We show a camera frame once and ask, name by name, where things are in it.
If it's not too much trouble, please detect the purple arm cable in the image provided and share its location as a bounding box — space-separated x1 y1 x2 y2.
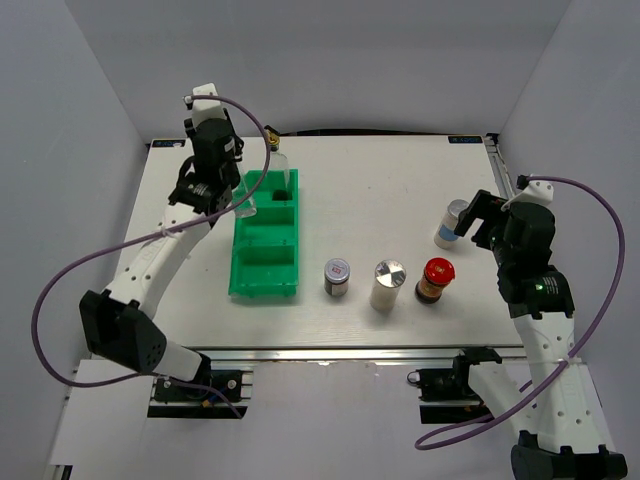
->
31 95 274 419
413 174 627 451

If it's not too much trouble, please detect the small dark spice jar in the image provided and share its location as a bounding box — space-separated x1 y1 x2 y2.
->
324 258 351 297

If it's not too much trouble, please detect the red lid sauce jar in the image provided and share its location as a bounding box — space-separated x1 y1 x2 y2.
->
415 257 455 304

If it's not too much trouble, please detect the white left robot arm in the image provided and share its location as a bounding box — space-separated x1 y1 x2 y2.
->
79 118 243 399

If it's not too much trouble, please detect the left table logo sticker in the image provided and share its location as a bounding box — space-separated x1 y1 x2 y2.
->
151 139 186 148

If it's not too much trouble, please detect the table logo sticker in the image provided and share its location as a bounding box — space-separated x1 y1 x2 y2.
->
447 135 484 144
151 139 186 148

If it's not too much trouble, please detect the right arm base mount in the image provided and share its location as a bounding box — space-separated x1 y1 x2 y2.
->
406 347 502 425

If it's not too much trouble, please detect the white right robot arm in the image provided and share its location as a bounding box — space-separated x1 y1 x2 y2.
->
451 190 628 479

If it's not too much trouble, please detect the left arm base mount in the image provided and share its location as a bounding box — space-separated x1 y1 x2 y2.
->
147 364 253 420

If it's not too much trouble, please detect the clear glass oil bottle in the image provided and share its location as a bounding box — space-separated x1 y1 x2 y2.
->
232 171 257 219

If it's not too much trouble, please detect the right table logo sticker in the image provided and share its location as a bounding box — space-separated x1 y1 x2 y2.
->
447 135 484 144

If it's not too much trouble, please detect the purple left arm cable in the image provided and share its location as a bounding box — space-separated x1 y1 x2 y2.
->
31 95 274 419

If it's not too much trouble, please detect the green plastic divided bin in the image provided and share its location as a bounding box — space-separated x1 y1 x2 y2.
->
228 169 299 298

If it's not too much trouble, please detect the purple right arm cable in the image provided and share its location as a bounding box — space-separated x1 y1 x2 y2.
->
413 174 627 451

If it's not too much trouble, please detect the glass bottle with dark residue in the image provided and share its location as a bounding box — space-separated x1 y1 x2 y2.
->
265 125 291 201

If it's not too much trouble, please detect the white powder jar silver lid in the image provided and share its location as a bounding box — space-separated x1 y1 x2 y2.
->
369 259 407 311

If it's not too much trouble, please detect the blue label salt jar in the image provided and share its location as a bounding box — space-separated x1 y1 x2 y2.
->
434 199 469 249

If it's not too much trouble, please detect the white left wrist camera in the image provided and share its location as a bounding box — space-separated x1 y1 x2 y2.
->
184 83 226 129

